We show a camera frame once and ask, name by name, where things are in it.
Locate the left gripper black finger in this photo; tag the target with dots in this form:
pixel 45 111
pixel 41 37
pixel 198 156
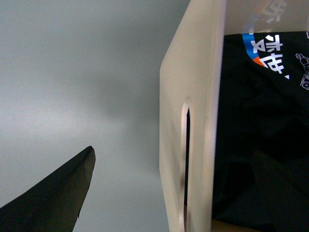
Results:
pixel 53 204

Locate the cream plastic laundry hamper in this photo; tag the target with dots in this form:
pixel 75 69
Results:
pixel 190 77

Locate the black printed t-shirt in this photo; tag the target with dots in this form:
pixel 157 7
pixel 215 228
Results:
pixel 261 174

